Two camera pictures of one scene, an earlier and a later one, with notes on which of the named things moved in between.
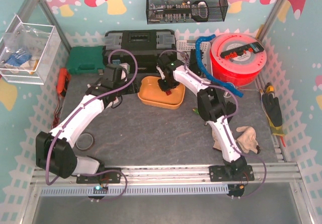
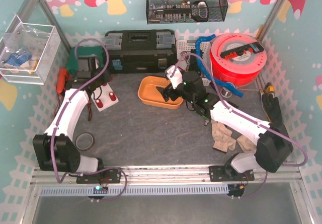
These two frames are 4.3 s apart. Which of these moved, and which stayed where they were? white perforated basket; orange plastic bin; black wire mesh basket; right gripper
Moved: right gripper
Stayed: orange plastic bin; black wire mesh basket; white perforated basket
